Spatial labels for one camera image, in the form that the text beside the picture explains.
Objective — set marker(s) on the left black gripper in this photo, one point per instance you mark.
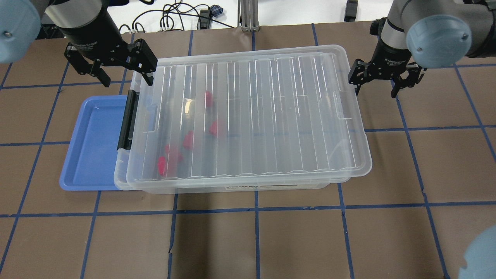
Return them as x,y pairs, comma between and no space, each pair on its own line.
92,39

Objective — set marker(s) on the clear plastic box lid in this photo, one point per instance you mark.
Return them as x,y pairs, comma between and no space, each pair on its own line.
248,116

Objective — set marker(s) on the red block lower pair upper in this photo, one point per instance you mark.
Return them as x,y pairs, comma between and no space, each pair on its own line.
173,153

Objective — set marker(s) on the blue plastic tray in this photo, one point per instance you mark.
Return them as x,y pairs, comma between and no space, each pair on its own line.
92,153

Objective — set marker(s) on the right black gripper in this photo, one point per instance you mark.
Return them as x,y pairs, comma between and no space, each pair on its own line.
391,59

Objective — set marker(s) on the red block middle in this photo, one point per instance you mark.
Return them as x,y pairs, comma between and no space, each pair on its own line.
217,128

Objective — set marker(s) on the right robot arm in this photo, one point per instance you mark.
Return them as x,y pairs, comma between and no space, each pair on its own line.
423,34

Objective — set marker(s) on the black box latch handle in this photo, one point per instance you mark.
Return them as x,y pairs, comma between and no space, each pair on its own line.
128,121

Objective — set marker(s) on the clear plastic storage box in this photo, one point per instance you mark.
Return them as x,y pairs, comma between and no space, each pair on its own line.
248,185

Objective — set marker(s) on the red block from tray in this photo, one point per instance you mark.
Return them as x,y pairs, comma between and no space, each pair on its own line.
188,140

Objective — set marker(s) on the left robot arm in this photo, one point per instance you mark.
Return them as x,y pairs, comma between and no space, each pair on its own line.
21,21

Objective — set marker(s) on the aluminium frame post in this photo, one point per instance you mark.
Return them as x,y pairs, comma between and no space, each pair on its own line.
248,15

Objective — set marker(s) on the red block pair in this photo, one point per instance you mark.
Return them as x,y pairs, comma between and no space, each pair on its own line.
173,153
167,167

